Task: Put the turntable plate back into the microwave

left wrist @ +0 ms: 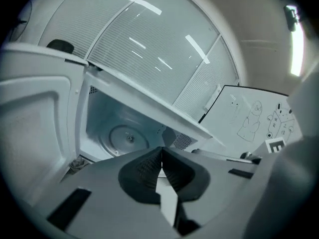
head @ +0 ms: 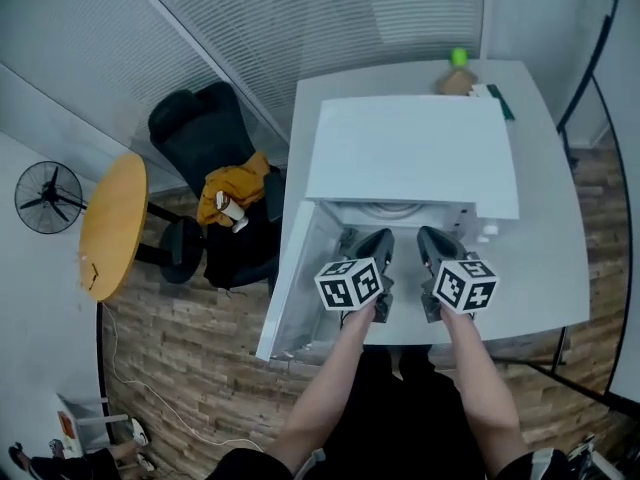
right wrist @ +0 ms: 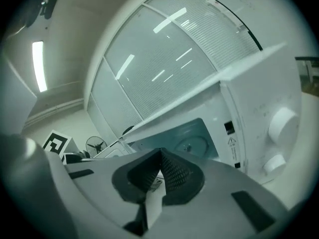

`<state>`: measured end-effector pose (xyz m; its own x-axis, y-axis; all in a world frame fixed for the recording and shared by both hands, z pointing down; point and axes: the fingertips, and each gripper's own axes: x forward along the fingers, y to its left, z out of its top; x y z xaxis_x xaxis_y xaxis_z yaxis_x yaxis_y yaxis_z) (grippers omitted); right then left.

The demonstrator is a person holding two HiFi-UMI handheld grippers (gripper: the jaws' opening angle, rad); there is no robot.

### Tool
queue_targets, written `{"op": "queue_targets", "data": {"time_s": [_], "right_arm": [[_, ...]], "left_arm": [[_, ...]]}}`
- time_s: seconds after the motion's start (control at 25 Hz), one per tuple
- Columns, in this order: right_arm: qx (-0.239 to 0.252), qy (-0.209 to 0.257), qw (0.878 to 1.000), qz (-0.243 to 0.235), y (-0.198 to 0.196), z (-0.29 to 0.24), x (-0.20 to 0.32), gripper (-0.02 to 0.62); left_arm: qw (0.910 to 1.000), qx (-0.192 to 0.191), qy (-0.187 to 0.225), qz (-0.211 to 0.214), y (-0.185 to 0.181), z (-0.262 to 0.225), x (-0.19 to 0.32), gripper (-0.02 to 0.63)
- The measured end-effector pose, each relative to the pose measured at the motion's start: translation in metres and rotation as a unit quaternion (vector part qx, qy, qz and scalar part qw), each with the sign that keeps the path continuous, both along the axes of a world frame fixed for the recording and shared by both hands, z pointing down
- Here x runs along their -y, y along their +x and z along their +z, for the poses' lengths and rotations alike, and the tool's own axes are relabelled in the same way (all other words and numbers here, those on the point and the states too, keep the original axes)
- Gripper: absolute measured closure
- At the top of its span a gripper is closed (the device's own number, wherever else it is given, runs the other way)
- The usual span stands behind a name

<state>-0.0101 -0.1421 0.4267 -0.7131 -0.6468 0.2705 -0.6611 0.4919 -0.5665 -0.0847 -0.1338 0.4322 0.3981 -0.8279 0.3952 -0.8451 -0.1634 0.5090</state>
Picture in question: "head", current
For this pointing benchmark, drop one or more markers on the black standing fan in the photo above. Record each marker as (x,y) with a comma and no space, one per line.
(47,198)

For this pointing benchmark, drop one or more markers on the person's left forearm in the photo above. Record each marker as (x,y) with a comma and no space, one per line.
(325,383)

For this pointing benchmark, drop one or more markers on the person's black clothing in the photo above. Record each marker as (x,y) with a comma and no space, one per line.
(400,418)

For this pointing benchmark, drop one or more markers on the white microwave door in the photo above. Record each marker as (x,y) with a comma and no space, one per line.
(295,278)

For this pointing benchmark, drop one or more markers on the grey window blinds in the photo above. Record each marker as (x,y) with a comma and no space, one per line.
(325,18)
(75,43)

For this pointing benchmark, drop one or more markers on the grey metal equipment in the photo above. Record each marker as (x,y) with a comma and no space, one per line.
(595,460)

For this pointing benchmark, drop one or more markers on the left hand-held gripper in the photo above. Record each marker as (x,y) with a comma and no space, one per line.
(350,288)

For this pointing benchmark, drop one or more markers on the white low shelf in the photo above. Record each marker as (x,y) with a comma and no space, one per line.
(92,418)

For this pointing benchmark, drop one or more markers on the white microwave knob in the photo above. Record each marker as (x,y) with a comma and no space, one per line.
(482,239)
(491,229)

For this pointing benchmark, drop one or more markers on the round wooden side table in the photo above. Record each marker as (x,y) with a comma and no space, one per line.
(115,218)

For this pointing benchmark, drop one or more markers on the person's right forearm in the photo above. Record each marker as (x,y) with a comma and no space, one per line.
(480,383)

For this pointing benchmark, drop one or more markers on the black office chair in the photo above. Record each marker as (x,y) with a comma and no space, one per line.
(200,128)

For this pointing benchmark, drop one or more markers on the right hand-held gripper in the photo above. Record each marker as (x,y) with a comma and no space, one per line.
(465,288)

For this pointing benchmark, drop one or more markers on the white sneaker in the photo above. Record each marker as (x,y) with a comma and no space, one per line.
(141,430)

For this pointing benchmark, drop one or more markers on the mustard yellow jacket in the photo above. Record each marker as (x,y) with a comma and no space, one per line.
(235,183)

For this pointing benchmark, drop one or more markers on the white microwave oven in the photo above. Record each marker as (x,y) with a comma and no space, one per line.
(410,153)

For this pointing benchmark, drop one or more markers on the green and white box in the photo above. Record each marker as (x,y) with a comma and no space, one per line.
(500,100)

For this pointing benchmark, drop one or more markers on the white and brown drink cup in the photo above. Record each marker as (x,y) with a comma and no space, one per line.
(230,210)

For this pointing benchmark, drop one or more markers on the black framed whiteboard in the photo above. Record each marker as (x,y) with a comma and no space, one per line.
(631,118)

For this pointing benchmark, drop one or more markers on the orange packet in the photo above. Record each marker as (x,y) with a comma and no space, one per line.
(66,424)

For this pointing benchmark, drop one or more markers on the green capped bottle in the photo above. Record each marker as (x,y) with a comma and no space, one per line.
(457,68)

